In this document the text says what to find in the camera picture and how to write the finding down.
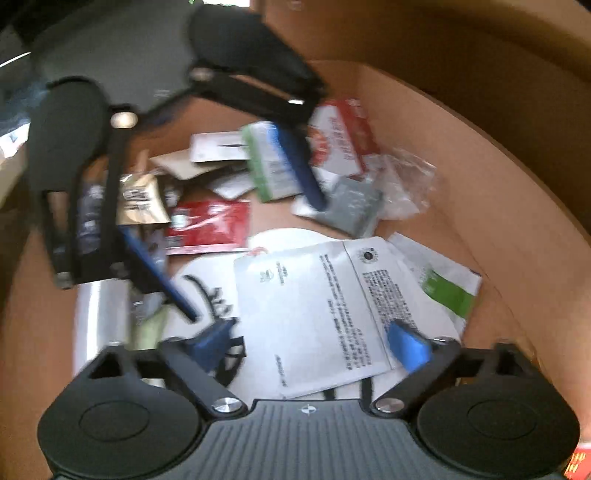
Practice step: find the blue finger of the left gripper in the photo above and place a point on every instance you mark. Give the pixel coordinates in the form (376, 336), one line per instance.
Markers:
(298, 152)
(146, 276)

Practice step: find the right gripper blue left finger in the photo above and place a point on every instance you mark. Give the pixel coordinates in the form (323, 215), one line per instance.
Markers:
(201, 368)

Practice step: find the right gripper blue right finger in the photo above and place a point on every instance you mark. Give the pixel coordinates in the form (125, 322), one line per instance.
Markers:
(426, 361)

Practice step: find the white printed sachet packet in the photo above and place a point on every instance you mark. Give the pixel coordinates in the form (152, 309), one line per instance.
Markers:
(317, 318)

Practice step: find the wooden drawer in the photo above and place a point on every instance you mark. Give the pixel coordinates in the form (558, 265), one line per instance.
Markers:
(510, 135)

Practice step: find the green white box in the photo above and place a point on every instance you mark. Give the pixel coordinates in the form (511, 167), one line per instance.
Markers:
(269, 168)

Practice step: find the red white box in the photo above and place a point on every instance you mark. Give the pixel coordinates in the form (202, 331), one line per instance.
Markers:
(341, 138)

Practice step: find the red sachet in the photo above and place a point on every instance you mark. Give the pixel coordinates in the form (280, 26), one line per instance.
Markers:
(208, 226)

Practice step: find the white flat packet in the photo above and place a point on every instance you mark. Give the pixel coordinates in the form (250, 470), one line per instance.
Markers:
(218, 147)

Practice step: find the silver metallic cylinder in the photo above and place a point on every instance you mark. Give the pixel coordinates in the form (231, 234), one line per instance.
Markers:
(102, 318)

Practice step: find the white green packet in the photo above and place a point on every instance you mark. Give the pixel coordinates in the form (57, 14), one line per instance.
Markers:
(452, 287)

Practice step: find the gold brown coffee sachet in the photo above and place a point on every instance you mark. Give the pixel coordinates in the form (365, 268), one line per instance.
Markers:
(140, 202)

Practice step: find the grey star-pattern packet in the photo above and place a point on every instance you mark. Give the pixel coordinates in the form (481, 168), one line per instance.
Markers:
(354, 207)

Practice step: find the clear crumpled plastic bag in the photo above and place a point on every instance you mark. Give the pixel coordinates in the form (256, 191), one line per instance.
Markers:
(407, 182)

